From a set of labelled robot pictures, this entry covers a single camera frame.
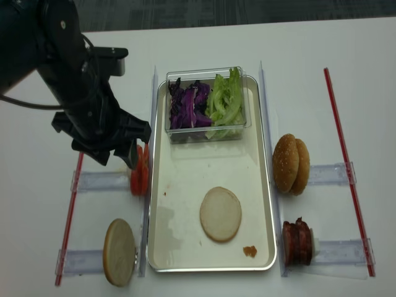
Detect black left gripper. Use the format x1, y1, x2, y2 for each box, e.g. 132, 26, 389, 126
51, 77, 151, 169

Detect golden bun bottom half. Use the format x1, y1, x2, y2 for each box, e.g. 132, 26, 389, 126
199, 187, 242, 243

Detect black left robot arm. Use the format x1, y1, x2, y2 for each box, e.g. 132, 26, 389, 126
1, 1, 151, 169

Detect left tomato slice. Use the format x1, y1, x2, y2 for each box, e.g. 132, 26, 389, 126
130, 145, 143, 196

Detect tomato slice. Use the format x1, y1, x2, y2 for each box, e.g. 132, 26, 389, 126
140, 144, 149, 196
130, 145, 143, 196

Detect right tomato slice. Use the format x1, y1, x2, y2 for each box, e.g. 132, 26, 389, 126
140, 144, 149, 196

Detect green lettuce leaves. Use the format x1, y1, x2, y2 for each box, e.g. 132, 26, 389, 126
205, 67, 246, 140

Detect left meat patty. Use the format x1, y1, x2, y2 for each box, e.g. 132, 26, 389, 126
282, 221, 300, 266

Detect meat patty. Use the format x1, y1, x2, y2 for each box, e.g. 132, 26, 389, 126
296, 217, 312, 266
282, 221, 300, 266

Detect right meat patty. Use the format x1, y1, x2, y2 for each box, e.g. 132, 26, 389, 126
296, 217, 312, 266

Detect white meat support block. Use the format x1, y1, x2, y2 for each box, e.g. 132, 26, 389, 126
309, 228, 321, 261

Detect upper left clear holder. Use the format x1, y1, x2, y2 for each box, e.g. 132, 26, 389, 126
71, 171, 129, 192

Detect clear holder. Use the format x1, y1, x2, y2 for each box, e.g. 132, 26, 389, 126
308, 162, 356, 186
71, 171, 129, 192
55, 249, 104, 276
311, 239, 374, 266

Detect purple cabbage shreds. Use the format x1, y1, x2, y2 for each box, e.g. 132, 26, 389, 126
168, 77, 212, 130

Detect pale bun bottom half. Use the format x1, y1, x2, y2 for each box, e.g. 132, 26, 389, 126
102, 218, 136, 287

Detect white metal tray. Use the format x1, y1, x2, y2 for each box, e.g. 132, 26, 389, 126
146, 76, 277, 272

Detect clear plastic salad container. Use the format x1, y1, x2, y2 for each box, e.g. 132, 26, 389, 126
164, 66, 251, 144

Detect lower left clear holder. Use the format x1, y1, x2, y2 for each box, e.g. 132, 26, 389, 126
55, 249, 104, 276

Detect left red tape strip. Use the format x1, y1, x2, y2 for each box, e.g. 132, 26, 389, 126
54, 153, 84, 287

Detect red tape strip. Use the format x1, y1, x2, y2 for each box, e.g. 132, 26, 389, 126
323, 67, 376, 278
54, 153, 84, 287

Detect orange sauce blob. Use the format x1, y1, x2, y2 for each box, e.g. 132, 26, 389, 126
243, 246, 257, 258

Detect sesame bun top front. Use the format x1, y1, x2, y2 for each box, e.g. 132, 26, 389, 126
272, 134, 299, 193

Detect bun top rear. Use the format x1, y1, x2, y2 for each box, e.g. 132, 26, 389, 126
290, 139, 310, 196

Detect upper right clear holder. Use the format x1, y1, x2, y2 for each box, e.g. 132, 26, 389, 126
308, 162, 356, 186

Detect lower right clear holder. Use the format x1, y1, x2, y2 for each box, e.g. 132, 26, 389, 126
311, 239, 374, 266

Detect right red tape strip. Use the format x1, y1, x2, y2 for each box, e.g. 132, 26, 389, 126
323, 67, 376, 278

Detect left long clear rail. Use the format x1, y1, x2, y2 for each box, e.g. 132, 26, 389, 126
137, 66, 158, 278

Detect long clear rail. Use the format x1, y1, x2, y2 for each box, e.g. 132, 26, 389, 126
137, 66, 158, 278
259, 61, 289, 278

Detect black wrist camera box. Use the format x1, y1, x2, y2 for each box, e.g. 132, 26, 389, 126
95, 47, 129, 79

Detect right long clear rail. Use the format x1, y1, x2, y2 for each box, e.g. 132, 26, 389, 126
259, 61, 289, 278

